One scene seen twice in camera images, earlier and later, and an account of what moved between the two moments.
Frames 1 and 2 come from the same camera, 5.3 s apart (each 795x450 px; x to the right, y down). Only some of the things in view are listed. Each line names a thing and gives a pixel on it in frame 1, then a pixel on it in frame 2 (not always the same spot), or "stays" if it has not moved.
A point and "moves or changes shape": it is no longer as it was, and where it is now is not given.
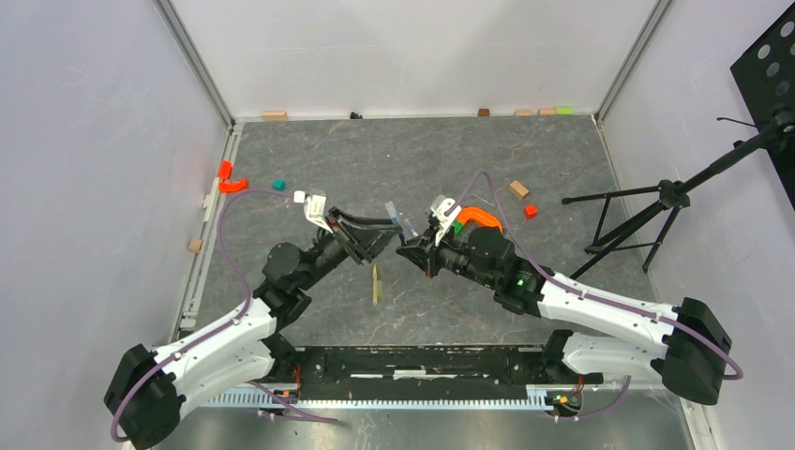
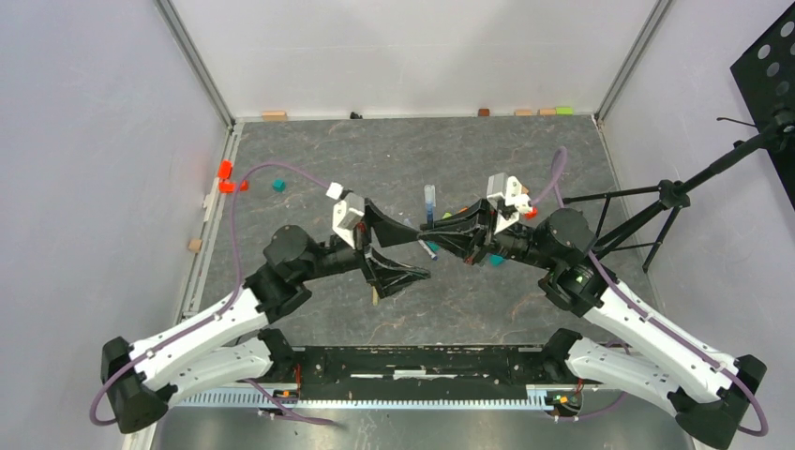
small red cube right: x=530 y=212 stays
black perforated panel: x=765 y=75 stays
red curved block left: x=226 y=187 stays
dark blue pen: x=412 y=228 moves or changes shape
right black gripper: x=426 y=254 → x=469 y=244
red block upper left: x=225 y=169 stays
